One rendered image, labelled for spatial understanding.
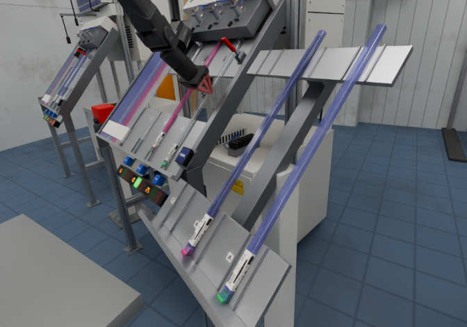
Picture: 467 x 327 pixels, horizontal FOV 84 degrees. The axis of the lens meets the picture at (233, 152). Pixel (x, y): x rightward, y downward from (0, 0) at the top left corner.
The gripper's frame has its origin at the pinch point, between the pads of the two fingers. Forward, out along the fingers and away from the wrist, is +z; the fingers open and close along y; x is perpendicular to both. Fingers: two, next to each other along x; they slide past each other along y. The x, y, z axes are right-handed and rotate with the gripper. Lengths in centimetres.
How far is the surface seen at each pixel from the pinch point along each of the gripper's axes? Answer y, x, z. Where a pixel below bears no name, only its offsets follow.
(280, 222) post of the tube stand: -43, 28, 2
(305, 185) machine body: -10, 5, 71
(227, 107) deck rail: -10.2, 4.0, 1.9
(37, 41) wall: 382, -35, -9
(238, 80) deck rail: -10.1, -5.4, 0.4
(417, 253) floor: -57, 8, 124
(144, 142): 19.4, 25.0, -0.1
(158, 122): 18.8, 16.0, 0.2
